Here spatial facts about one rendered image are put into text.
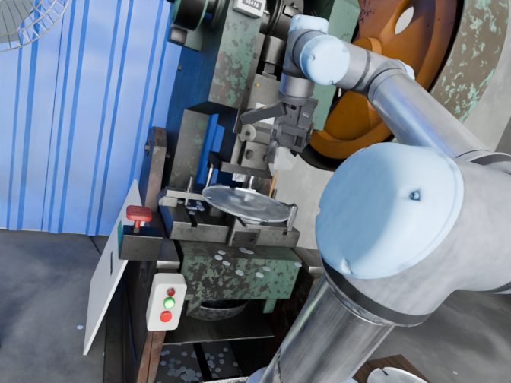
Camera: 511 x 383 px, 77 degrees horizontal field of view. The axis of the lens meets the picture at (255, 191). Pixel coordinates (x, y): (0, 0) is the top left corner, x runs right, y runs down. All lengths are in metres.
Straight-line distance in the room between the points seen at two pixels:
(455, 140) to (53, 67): 1.99
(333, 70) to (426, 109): 0.17
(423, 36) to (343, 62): 0.59
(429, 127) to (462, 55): 0.53
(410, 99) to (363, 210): 0.30
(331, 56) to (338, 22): 0.51
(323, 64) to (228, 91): 0.41
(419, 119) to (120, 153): 1.90
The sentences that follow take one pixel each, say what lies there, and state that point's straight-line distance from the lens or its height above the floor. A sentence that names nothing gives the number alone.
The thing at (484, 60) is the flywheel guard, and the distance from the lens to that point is 1.06.
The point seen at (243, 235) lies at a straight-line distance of 1.01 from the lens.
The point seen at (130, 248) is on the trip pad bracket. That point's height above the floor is 0.67.
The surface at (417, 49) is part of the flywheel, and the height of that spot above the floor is 1.36.
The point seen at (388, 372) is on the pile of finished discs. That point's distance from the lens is 1.29.
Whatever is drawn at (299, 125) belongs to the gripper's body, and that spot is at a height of 1.06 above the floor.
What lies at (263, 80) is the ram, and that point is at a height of 1.16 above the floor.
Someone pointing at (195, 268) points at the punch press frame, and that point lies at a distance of 0.94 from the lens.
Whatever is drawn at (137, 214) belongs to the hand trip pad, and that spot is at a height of 0.76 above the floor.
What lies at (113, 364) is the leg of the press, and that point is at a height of 0.03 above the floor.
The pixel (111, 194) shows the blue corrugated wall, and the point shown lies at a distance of 2.27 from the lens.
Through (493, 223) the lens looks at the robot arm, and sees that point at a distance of 0.29.
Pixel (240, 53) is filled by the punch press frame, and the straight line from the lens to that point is 0.94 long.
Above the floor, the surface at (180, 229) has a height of 0.68.
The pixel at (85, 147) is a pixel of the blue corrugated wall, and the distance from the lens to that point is 2.19.
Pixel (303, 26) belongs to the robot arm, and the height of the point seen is 1.24.
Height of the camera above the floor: 1.07
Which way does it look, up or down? 14 degrees down
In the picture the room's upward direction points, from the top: 15 degrees clockwise
